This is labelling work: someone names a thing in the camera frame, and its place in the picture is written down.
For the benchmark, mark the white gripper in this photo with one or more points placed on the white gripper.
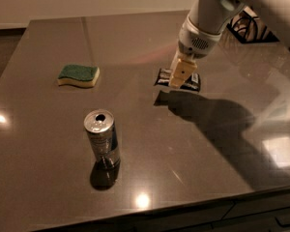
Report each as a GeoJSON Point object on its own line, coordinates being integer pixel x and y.
{"type": "Point", "coordinates": [196, 40]}

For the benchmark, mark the black rxbar chocolate wrapper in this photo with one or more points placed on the black rxbar chocolate wrapper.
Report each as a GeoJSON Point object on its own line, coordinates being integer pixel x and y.
{"type": "Point", "coordinates": [193, 83]}

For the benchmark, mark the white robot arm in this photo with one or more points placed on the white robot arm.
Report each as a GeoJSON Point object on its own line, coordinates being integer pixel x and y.
{"type": "Point", "coordinates": [207, 19]}

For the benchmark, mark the green and yellow sponge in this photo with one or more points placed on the green and yellow sponge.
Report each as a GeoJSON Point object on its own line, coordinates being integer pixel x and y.
{"type": "Point", "coordinates": [79, 76]}

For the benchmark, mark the silver energy drink can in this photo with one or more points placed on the silver energy drink can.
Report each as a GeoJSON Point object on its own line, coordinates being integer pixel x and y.
{"type": "Point", "coordinates": [101, 132]}

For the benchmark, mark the black wire napkin basket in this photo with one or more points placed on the black wire napkin basket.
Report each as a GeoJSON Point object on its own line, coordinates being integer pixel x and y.
{"type": "Point", "coordinates": [248, 28]}

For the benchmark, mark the dark cabinet drawer handle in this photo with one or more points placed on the dark cabinet drawer handle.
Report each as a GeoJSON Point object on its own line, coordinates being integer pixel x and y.
{"type": "Point", "coordinates": [283, 220]}

